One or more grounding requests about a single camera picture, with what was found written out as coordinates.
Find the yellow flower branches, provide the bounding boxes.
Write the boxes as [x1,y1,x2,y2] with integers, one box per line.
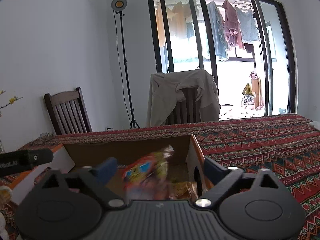
[0,96,23,116]

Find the chair with beige jacket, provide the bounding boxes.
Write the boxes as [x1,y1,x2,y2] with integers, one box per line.
[146,69,221,127]

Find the hanging blue garment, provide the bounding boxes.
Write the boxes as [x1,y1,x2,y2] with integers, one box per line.
[207,1,229,62]

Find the hanging pink shirt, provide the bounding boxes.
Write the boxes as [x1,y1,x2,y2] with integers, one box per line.
[222,0,244,49]

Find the patterned red tablecloth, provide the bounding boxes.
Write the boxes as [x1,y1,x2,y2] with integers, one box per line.
[0,113,320,240]

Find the studio light on stand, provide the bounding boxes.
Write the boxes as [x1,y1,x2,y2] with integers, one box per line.
[111,0,140,129]

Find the purple tissue pack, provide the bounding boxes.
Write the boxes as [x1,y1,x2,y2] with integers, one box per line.
[308,121,320,131]

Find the black framed sliding door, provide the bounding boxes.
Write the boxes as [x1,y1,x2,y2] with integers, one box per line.
[148,0,296,120]

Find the dark wooden chair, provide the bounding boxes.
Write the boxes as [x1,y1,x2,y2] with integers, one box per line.
[44,87,92,135]

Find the orange cardboard box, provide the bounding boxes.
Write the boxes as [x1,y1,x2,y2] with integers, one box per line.
[10,135,213,205]

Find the red cartoon snack bag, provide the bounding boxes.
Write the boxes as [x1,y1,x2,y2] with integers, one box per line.
[122,145,175,200]

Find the hanging grey blue shirt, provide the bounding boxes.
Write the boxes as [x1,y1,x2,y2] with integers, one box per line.
[235,8,260,44]

